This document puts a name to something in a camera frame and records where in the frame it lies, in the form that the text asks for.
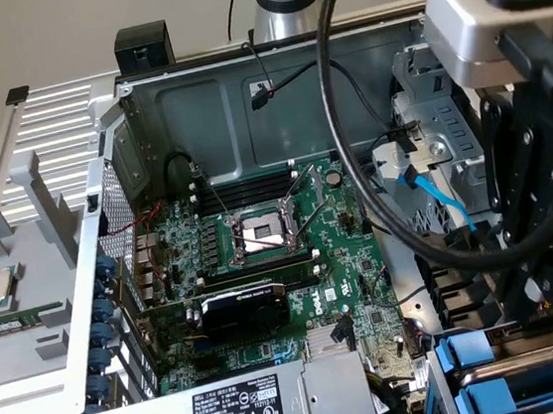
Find silver socket locking lever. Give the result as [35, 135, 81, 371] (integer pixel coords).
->
[291, 195, 332, 246]
[190, 158, 233, 226]

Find silver heatsink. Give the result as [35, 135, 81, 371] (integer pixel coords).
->
[304, 323, 355, 360]

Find grey metal disk bay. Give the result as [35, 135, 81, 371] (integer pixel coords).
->
[416, 299, 553, 414]

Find black plastic bracket stack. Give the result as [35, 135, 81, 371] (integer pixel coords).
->
[412, 241, 506, 340]

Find blue slot retention clip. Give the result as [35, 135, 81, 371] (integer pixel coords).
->
[90, 296, 118, 324]
[85, 345, 114, 375]
[82, 371, 112, 403]
[95, 251, 116, 277]
[89, 320, 117, 349]
[91, 275, 113, 299]

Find black RAM slot row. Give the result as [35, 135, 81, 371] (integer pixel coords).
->
[187, 161, 303, 216]
[196, 247, 323, 300]

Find CPU socket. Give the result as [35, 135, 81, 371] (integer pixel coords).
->
[223, 198, 312, 268]

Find black looped wire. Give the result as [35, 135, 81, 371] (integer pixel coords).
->
[162, 147, 207, 201]

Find thick black gripper cable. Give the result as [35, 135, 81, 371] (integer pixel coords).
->
[310, 0, 553, 285]

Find green motherboard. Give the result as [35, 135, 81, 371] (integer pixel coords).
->
[120, 146, 433, 414]

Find grey plastic parts rack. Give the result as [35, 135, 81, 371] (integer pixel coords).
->
[0, 144, 105, 392]

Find black box bracket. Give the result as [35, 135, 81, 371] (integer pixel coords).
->
[111, 19, 177, 79]

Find black wire with connector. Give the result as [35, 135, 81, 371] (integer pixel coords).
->
[245, 48, 424, 170]

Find grey power supply unit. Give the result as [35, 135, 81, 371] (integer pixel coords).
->
[73, 348, 381, 414]

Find grey metal drive cage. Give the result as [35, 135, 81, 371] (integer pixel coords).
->
[384, 37, 496, 226]

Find black yellow supply wires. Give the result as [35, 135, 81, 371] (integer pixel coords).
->
[366, 363, 429, 414]

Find empty blue disk carrier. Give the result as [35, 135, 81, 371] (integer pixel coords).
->
[449, 353, 553, 414]

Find metal port block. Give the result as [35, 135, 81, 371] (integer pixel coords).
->
[129, 229, 172, 307]

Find blue SATA wire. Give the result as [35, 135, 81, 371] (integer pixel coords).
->
[394, 159, 481, 241]

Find green RAM stick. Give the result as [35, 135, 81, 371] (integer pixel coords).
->
[0, 302, 68, 343]

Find thin black hanging cable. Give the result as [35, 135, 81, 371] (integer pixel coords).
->
[223, 0, 249, 43]

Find open grey PC case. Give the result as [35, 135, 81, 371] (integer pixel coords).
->
[21, 0, 553, 414]

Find black graphics card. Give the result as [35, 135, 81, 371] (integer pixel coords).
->
[134, 278, 293, 353]

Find silver socket cover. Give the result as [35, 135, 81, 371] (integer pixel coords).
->
[275, 162, 329, 217]

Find hard disk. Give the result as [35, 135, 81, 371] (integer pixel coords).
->
[430, 308, 553, 412]

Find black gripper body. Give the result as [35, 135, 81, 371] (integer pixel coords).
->
[491, 74, 553, 261]

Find black motherboard wire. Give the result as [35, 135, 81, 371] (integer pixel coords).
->
[350, 158, 401, 243]

